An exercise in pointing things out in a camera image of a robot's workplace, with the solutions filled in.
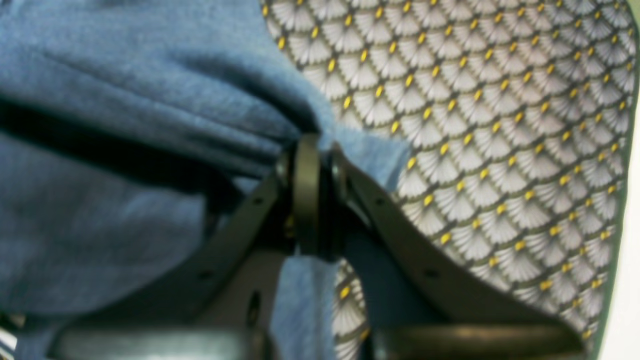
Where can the fan patterned tablecloth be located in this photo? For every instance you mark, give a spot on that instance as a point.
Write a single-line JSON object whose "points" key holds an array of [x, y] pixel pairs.
{"points": [[518, 114]]}

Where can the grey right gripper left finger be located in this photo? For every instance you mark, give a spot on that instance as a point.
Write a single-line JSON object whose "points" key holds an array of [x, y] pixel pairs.
{"points": [[218, 304]]}

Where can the blue T-shirt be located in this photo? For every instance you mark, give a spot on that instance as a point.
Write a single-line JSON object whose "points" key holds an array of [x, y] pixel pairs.
{"points": [[130, 129]]}

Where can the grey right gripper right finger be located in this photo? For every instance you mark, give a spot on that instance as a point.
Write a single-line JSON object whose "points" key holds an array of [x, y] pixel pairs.
{"points": [[420, 304]]}

